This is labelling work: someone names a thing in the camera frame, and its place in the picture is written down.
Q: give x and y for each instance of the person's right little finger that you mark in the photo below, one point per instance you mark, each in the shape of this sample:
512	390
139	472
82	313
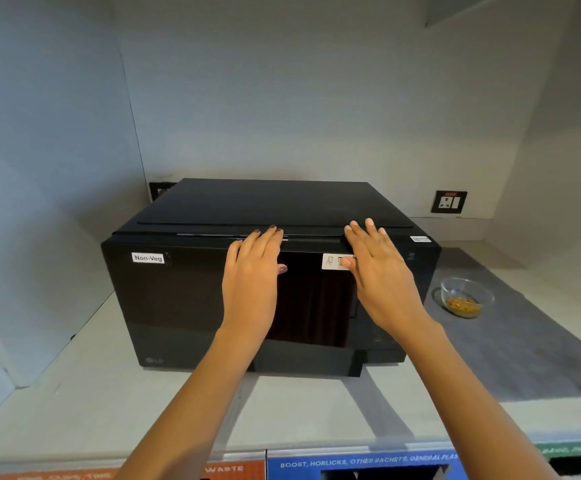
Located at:
389	244

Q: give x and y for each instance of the person's left hand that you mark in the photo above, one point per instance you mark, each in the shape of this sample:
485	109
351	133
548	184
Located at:
250	294

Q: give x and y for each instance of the white text label sticker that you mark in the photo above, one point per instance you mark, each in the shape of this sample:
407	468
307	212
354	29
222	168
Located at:
148	257

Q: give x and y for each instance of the person's left forearm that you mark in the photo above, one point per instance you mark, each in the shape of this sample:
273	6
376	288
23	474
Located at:
195	409

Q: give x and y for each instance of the black wall socket with switch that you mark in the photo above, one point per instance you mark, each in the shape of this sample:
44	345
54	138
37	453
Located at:
449	201

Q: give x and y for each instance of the person's right middle finger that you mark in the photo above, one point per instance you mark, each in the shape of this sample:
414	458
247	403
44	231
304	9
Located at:
365	237

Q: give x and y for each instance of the gray mat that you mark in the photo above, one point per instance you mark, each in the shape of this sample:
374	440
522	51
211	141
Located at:
510	344

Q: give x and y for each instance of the person's right thumb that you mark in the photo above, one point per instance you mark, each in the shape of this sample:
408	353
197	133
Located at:
348	264

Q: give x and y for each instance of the person's right hand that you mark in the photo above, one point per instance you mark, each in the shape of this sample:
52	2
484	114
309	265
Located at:
385	289

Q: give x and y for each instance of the person's right forearm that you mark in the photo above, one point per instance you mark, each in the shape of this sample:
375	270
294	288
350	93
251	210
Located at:
465	409

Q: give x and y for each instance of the person's left little finger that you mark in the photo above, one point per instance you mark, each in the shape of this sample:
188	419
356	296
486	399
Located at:
234	257

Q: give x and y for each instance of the person's left thumb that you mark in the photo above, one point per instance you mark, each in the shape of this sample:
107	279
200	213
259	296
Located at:
281	269

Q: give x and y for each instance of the clear glass bowl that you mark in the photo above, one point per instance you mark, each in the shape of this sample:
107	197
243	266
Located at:
470	289

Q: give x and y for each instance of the green bin label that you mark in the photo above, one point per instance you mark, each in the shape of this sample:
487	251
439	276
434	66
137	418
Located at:
575	448

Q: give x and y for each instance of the orange food leftovers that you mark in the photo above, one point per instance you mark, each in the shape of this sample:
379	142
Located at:
463	304

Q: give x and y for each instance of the orange bin label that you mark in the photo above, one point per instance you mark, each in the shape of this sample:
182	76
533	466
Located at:
230	470

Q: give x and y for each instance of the white pictogram sticker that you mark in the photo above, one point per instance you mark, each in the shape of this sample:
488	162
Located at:
331	261

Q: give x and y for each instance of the small white barcode sticker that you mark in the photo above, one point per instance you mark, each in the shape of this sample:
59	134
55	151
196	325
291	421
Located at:
419	238

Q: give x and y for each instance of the person's left middle finger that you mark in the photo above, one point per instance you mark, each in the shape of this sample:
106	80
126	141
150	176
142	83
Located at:
266	243

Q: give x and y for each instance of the blue bin label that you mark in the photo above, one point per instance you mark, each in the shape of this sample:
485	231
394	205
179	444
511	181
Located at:
370	464

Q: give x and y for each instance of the black microwave oven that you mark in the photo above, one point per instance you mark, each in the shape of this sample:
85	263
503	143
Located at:
185	304

